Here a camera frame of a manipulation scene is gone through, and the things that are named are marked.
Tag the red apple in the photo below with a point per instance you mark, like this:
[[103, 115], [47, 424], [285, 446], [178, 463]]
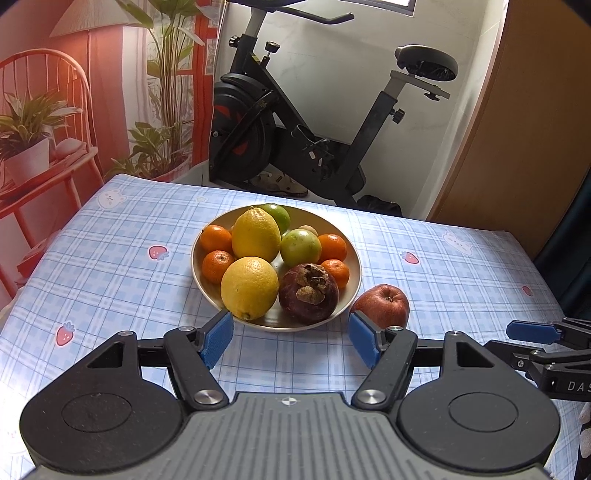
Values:
[[381, 304]]

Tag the yellow lemon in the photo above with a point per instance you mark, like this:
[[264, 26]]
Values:
[[249, 288], [256, 234]]

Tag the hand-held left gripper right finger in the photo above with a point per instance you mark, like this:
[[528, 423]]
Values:
[[362, 339]]

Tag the wooden door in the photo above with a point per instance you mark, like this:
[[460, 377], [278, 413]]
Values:
[[521, 115]]

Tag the light green lime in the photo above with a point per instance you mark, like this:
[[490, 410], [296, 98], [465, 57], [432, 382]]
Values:
[[300, 249]]

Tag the printed wall backdrop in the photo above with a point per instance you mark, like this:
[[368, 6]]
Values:
[[101, 69]]

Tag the purple mangosteen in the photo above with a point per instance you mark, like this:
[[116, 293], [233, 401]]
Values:
[[307, 295]]

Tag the window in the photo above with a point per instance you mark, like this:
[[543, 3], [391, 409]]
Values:
[[397, 7]]

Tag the brown longan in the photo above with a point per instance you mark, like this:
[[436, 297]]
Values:
[[308, 229]]

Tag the black bag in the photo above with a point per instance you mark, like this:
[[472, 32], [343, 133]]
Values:
[[379, 205]]

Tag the black exercise bike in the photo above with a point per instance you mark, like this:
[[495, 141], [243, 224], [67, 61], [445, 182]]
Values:
[[258, 120]]

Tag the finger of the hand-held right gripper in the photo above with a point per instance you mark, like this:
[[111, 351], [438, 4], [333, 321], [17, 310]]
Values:
[[563, 374], [531, 331]]

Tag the blue plaid tablecloth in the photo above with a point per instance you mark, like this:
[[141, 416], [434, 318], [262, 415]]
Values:
[[115, 277]]

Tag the pair of beige shoes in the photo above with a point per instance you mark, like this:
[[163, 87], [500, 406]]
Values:
[[279, 184]]

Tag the orange mandarin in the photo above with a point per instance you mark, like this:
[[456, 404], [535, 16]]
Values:
[[333, 248], [217, 267], [215, 239], [337, 273]]

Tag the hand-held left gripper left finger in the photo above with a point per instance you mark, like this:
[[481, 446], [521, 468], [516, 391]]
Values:
[[217, 339]]

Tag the dark green lime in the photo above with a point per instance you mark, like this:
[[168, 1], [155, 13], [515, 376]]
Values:
[[278, 214]]

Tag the cream round plate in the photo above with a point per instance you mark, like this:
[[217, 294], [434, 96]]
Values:
[[351, 277]]

